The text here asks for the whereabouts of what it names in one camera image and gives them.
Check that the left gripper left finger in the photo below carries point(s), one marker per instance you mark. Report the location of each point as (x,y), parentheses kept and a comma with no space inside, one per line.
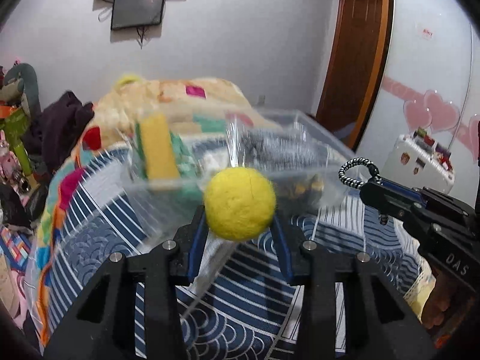
(128,309)

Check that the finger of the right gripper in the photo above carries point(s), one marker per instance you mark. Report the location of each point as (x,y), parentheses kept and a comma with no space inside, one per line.
(393,204)
(395,193)

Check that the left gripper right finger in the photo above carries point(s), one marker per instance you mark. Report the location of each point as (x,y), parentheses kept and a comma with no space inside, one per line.
(378,322)

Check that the black patterned sock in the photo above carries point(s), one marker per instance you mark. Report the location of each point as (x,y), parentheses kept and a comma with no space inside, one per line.
(301,193)

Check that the yellow felt ball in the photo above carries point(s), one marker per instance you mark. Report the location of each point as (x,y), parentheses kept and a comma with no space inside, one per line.
(239,204)

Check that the yellow green sponge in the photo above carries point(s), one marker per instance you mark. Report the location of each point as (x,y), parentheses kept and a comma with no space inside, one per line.
(156,149)

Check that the clear plastic storage box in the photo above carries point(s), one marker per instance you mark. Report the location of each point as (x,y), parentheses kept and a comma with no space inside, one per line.
(158,207)

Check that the green knitted glove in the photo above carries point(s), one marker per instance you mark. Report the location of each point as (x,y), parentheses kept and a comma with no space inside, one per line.
(188,168)

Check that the grey knit item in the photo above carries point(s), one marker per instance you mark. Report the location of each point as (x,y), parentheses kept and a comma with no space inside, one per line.
(273,149)

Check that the person's right hand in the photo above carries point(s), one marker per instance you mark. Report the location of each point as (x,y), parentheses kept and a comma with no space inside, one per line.
(450,299)

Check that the white suitcase with stickers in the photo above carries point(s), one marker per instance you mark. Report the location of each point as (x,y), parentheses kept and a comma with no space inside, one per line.
(417,161)

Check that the brown wooden door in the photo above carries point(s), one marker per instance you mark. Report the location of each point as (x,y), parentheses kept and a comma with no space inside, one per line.
(356,66)

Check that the blue white patterned tablecloth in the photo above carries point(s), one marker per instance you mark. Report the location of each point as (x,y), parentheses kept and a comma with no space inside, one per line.
(239,306)

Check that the pink rabbit figure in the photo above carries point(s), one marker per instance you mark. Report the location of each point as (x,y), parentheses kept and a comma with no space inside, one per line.
(8,161)

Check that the dark purple clothing pile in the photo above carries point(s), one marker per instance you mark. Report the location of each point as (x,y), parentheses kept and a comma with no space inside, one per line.
(54,133)

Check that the green box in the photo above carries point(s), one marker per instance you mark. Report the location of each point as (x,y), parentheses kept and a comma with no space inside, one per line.
(14,127)

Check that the grey dinosaur plush toy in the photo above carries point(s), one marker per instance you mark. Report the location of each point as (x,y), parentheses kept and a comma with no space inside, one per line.
(20,88)

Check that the small black wall monitor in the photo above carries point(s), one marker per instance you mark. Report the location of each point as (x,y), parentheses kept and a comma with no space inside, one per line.
(128,14)

